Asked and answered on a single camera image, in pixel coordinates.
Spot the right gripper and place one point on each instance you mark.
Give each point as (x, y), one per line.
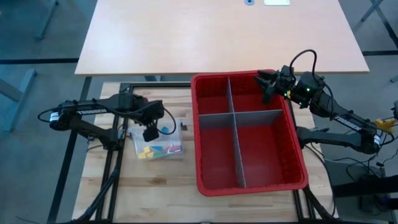
(306, 90)

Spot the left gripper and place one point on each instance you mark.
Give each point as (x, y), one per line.
(152, 112)

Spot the clear plastic container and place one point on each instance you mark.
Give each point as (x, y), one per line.
(174, 137)

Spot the grey slotted divider panel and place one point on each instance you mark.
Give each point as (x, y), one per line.
(255, 118)
(237, 146)

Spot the red wooden block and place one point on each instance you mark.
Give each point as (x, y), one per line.
(171, 150)
(176, 146)

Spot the green wooden block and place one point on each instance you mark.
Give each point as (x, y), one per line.
(159, 153)

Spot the red plastic bin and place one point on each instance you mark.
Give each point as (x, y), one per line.
(264, 155)

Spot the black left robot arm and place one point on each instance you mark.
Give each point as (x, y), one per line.
(93, 111)

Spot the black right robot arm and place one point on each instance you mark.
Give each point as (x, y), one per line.
(342, 119)

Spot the yellow wooden block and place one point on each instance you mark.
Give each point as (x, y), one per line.
(142, 155)
(151, 154)
(147, 149)

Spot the large beige wooden desk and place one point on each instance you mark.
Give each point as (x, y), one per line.
(217, 37)

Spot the white paper sheet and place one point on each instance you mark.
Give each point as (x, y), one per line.
(276, 2)

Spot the grey desk grommet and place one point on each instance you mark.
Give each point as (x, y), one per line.
(249, 2)

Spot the grey metal table leg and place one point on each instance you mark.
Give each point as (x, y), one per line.
(18, 96)
(48, 18)
(373, 9)

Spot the black electronics box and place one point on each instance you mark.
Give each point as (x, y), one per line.
(376, 193)

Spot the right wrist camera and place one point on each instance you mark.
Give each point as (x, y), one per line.
(286, 79)

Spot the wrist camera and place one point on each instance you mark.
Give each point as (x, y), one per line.
(150, 133)
(286, 79)

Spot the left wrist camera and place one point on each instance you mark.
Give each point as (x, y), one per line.
(150, 133)

